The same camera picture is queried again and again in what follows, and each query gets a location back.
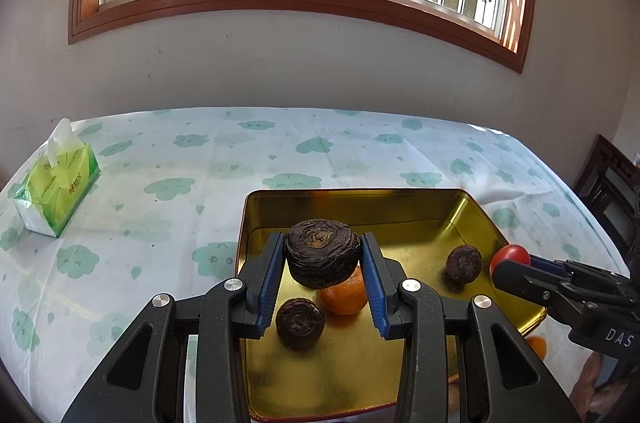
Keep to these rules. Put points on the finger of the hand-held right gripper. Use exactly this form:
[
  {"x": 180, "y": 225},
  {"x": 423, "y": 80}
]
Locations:
[
  {"x": 520, "y": 280},
  {"x": 547, "y": 262}
]

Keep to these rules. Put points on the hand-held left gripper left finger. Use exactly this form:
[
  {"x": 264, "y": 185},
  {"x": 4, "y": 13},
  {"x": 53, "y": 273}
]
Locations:
[{"x": 267, "y": 293}]

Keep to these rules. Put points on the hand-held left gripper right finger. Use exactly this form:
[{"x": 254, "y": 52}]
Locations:
[{"x": 375, "y": 293}]

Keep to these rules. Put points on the red cherry tomato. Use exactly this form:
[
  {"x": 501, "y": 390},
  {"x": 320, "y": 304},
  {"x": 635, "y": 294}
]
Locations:
[{"x": 512, "y": 253}]

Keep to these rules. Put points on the orange mandarin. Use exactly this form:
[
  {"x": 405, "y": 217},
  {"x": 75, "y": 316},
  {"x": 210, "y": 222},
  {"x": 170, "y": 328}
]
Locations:
[
  {"x": 537, "y": 347},
  {"x": 345, "y": 298}
]

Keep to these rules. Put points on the dark wrinkled dried fruit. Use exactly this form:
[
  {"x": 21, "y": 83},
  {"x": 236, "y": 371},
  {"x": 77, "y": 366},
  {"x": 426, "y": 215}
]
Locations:
[{"x": 300, "y": 322}]

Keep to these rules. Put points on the small dark pastry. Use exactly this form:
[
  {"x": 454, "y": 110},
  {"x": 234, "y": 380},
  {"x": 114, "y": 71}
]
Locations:
[{"x": 463, "y": 264}]

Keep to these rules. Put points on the large dark brown pastry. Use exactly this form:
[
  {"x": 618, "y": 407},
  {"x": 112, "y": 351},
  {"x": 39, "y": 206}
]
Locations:
[{"x": 322, "y": 253}]

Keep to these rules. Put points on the red and gold tin box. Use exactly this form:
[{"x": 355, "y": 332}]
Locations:
[{"x": 410, "y": 223}]

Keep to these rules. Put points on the person's right hand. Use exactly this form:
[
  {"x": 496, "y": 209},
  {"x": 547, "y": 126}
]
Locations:
[{"x": 592, "y": 378}]

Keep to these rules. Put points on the dark wooden chair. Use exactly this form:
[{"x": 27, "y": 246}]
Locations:
[{"x": 607, "y": 183}]

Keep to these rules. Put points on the cloud print tablecloth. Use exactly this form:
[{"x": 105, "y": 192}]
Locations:
[{"x": 175, "y": 223}]

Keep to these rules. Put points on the green tissue box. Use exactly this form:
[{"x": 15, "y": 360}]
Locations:
[{"x": 60, "y": 188}]

